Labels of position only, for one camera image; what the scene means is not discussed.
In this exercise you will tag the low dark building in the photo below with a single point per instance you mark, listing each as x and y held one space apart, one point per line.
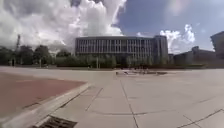
195 56

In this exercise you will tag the dark drain grate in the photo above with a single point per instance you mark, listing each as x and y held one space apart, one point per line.
56 122

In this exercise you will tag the red brick paved area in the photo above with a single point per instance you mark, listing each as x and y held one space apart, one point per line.
30 90

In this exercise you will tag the wide grey curved building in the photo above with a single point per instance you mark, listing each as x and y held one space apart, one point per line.
120 46

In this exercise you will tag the tall thin mast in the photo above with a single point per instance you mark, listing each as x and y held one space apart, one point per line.
17 41

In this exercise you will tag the pale stone kerb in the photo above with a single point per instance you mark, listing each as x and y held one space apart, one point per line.
40 108

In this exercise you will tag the row of green trees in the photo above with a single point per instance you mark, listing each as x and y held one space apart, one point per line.
33 55

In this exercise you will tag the grey concrete slab plaza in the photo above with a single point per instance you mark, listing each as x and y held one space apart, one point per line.
150 96

